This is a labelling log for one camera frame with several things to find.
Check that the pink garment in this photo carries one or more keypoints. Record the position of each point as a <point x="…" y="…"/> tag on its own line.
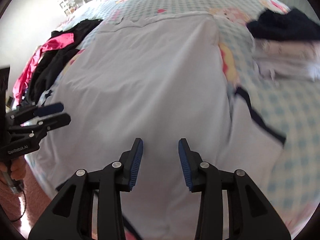
<point x="54" y="43"/>

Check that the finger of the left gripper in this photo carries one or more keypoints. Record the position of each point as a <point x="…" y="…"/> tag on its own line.
<point x="26" y="113"/>
<point x="47" y="126"/>

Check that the operator left hand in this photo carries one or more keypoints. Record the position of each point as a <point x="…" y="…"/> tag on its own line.
<point x="18" y="169"/>

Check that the black garment pile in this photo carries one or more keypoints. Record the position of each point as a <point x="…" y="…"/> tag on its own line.
<point x="53" y="62"/>

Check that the blue checkered cartoon blanket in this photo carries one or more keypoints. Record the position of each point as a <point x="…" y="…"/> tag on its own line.
<point x="292" y="106"/>

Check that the white folded clothes stack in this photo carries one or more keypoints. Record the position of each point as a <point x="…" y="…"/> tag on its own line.
<point x="288" y="59"/>

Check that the light grey navy-trimmed t-shirt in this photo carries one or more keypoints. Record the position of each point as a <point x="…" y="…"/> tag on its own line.
<point x="159" y="79"/>

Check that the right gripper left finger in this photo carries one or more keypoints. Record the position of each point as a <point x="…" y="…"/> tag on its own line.
<point x="69" y="215"/>

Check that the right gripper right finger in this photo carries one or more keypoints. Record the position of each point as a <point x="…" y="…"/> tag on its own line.
<point x="250" y="214"/>

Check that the white shelf with trinkets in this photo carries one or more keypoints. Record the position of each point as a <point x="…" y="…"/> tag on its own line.
<point x="70" y="6"/>

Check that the navy folded garment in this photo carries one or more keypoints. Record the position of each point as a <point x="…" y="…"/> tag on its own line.
<point x="292" y="26"/>

